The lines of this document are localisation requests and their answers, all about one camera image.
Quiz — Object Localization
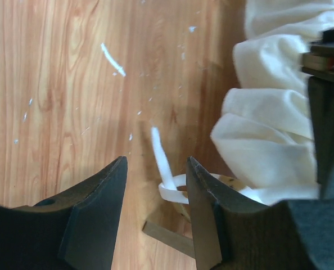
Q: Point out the wooden pet bed frame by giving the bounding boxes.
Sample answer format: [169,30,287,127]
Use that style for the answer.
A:
[141,174,246,258]

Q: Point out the large bear print cushion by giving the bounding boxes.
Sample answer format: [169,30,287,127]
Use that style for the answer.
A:
[151,0,334,206]

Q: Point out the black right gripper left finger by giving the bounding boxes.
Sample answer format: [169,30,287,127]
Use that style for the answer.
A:
[0,156,127,269]

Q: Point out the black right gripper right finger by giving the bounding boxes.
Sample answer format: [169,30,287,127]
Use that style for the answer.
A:
[186,157,334,269]

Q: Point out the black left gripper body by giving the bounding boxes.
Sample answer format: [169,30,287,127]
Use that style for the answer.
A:
[301,28,334,199]

